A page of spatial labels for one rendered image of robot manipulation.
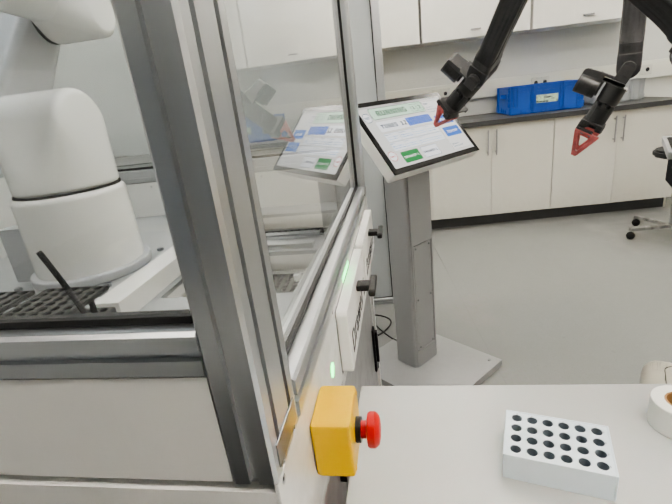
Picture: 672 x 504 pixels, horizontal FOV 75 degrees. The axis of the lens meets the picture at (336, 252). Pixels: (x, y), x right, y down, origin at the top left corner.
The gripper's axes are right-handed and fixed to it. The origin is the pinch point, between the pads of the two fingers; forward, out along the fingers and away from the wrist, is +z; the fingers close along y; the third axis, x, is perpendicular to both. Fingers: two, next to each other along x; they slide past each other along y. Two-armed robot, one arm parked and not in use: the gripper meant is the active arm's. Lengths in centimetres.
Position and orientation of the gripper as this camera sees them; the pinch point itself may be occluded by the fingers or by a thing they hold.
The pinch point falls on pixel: (436, 124)
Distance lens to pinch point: 154.2
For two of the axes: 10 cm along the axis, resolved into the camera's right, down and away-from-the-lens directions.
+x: 5.2, 8.3, -2.0
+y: -7.4, 3.2, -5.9
